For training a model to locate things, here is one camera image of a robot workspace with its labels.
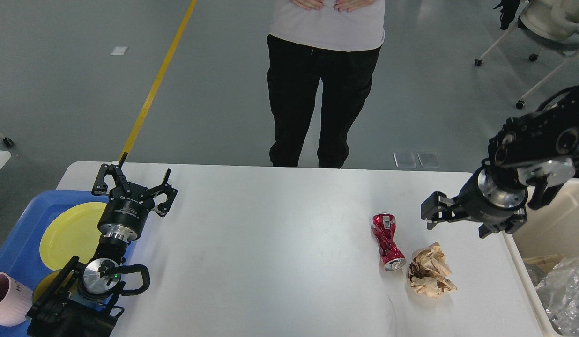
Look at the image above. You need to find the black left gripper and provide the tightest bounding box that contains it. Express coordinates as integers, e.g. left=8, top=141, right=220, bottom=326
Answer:
left=91, top=152, right=178, bottom=243

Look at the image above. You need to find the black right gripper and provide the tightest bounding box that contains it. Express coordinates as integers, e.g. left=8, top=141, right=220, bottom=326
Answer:
left=420, top=168, right=528, bottom=239

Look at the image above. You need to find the yellow plastic plate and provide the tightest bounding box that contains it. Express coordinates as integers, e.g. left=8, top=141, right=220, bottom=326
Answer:
left=39, top=201, right=107, bottom=271

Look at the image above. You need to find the brown paper ball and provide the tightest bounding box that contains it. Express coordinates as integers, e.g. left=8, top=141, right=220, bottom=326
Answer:
left=407, top=242, right=457, bottom=299

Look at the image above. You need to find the brown paper bag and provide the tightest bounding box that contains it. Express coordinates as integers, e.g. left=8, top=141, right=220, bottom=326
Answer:
left=522, top=254, right=568, bottom=273

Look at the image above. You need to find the crushed red soda can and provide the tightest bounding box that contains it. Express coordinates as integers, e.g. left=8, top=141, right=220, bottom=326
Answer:
left=371, top=213, right=407, bottom=271

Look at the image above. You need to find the pink ribbed mug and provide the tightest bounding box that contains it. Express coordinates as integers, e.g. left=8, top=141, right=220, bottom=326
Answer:
left=0, top=272, right=33, bottom=327

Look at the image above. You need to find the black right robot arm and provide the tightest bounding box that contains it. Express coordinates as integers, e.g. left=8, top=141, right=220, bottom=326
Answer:
left=421, top=85, right=579, bottom=238

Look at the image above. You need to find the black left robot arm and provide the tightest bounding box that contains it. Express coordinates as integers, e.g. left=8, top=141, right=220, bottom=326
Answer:
left=26, top=152, right=178, bottom=337

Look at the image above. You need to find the floor outlet cover right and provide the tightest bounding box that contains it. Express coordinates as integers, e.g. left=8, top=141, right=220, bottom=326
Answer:
left=416, top=152, right=441, bottom=169

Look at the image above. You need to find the floor outlet cover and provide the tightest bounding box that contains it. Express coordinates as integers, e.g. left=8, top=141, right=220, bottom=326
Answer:
left=393, top=152, right=417, bottom=169
left=416, top=152, right=441, bottom=169

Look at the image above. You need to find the beige plastic bin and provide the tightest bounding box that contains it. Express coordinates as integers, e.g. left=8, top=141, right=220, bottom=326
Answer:
left=502, top=178, right=579, bottom=337

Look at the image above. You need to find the floor outlet cover left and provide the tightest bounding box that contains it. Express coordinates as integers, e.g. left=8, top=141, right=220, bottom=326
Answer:
left=393, top=152, right=417, bottom=169

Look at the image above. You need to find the blue plastic tray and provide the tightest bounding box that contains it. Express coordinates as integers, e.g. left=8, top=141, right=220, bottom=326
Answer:
left=0, top=190, right=145, bottom=337

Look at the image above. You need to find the chair caster at left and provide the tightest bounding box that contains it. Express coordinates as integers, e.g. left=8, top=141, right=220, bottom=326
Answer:
left=0, top=132, right=14, bottom=148

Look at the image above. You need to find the white office chair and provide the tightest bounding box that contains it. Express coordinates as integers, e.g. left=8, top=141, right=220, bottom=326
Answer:
left=474, top=0, right=579, bottom=110

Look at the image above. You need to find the seated person in black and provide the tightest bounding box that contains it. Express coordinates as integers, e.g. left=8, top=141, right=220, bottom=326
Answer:
left=493, top=0, right=522, bottom=30

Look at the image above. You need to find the person in grey shirt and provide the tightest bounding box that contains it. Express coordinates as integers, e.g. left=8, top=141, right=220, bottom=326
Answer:
left=266, top=0, right=386, bottom=169

